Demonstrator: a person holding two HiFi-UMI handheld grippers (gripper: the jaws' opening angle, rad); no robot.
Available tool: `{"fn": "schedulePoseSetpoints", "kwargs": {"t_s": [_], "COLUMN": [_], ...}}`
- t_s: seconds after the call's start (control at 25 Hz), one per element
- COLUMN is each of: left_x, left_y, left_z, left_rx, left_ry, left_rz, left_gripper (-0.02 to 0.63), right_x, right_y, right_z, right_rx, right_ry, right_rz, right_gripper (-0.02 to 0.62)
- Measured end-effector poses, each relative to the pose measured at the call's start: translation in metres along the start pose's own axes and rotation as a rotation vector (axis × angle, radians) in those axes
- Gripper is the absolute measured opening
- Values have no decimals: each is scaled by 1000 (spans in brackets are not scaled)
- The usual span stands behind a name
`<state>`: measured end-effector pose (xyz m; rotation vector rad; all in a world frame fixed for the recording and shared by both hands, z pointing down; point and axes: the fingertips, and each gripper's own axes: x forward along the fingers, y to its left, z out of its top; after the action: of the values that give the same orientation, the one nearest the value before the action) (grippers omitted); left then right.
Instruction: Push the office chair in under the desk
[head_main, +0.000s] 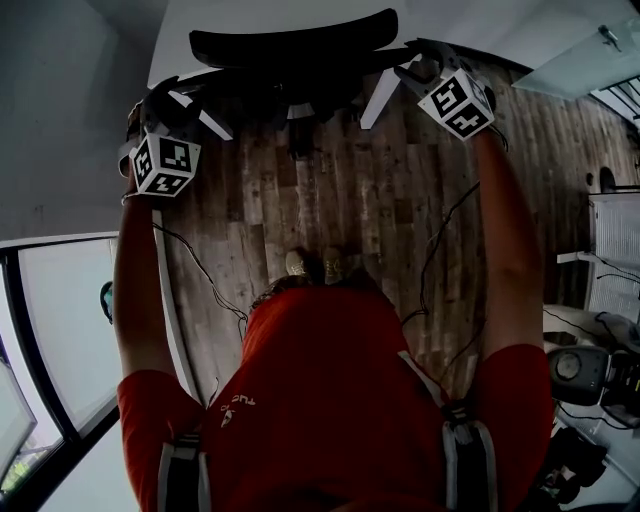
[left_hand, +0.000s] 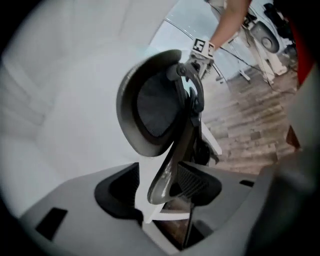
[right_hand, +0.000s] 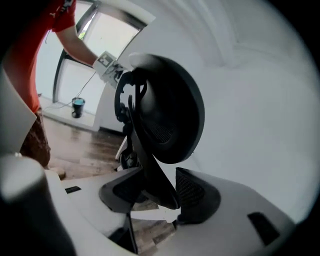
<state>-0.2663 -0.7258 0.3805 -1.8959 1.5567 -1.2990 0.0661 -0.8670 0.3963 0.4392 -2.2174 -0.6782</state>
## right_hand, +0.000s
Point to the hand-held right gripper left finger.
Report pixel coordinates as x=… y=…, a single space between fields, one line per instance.
x=85 y=200

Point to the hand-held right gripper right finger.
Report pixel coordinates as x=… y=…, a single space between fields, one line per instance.
x=232 y=207

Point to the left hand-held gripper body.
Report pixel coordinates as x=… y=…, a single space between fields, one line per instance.
x=106 y=66

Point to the person's left forearm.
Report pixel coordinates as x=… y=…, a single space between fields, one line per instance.
x=77 y=47

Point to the dark-framed window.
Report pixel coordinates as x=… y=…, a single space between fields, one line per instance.
x=110 y=37

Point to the black bucket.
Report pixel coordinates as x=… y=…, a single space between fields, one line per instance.
x=78 y=108

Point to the person's brown trousers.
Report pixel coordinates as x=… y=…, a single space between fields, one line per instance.
x=37 y=140

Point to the person's red shirt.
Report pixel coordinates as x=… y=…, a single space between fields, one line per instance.
x=27 y=50

